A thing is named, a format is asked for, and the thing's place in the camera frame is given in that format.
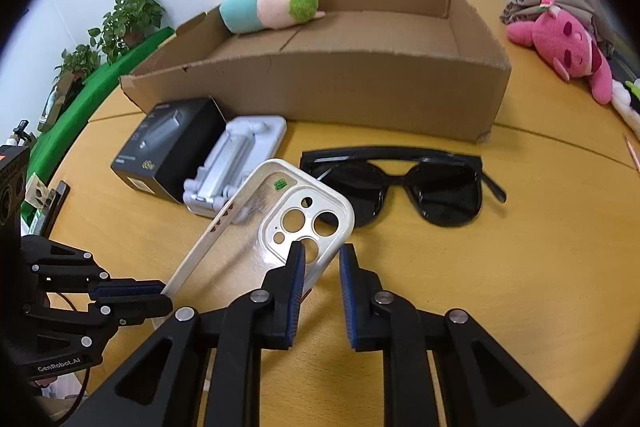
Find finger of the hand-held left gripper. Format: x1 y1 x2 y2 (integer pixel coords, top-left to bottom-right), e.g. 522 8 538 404
22 236 167 301
24 296 174 351

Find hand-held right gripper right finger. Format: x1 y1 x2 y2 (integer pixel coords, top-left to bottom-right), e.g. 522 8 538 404
339 243 581 427

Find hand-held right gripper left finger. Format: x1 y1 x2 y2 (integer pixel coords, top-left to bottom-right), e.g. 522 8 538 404
62 241 307 427

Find white clear phone case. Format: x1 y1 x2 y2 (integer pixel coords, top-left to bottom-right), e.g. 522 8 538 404
161 158 356 304

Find black sunglasses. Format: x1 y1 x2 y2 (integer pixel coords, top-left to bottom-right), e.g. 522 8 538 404
299 147 507 229

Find light blue phone stand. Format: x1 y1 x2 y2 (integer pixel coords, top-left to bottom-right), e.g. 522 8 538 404
182 115 288 219

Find brown cardboard box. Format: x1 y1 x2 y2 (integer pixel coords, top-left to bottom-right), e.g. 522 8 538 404
119 0 512 144

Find white printed packet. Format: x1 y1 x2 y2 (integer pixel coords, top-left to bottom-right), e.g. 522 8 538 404
25 173 57 208

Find black product box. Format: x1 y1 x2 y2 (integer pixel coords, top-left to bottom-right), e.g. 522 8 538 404
110 97 228 204

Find black tripod head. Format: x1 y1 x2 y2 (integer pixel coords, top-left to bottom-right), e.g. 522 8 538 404
5 119 38 148

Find green table cloth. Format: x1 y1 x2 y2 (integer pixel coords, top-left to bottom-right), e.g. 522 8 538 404
25 27 176 188

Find small potted green plant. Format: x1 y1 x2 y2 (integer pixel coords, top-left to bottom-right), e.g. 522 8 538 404
54 44 103 82

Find large potted green plant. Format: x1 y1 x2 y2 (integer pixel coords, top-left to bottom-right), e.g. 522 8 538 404
87 0 167 65

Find teal and pink plush toy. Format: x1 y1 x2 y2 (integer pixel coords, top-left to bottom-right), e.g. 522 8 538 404
219 0 327 36

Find pink pencil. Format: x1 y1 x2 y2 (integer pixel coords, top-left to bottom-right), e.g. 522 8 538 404
622 134 640 170

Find white plush toy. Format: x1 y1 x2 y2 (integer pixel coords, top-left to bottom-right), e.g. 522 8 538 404
610 79 640 132

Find grey printed cloth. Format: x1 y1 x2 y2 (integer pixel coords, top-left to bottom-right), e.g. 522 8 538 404
501 0 618 58

